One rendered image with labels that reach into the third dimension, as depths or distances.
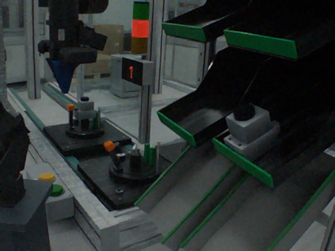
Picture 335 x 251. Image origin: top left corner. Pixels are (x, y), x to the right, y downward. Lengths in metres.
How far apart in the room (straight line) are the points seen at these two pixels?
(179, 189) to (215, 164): 0.09
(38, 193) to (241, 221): 0.37
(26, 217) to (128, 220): 0.24
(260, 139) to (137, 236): 0.42
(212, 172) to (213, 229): 0.12
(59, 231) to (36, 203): 0.27
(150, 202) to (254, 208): 0.22
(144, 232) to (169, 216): 0.14
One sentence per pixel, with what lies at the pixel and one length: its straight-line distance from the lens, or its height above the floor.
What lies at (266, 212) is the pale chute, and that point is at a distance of 0.56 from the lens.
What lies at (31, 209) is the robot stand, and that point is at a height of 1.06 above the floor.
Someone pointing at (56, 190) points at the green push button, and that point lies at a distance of 0.82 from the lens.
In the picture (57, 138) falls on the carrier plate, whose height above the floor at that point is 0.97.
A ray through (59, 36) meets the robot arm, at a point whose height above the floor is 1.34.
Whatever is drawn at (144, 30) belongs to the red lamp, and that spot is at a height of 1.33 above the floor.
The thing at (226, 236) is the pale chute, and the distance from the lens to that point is 0.58.
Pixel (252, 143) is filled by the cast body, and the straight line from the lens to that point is 0.45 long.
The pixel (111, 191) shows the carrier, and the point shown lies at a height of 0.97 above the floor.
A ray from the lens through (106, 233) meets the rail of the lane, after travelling 0.72.
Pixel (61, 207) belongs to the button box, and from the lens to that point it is 0.82.
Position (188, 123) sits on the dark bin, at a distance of 0.58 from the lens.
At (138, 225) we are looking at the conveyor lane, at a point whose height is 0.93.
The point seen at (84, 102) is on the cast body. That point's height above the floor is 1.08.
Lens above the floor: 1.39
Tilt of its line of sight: 19 degrees down
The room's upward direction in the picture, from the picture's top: 4 degrees clockwise
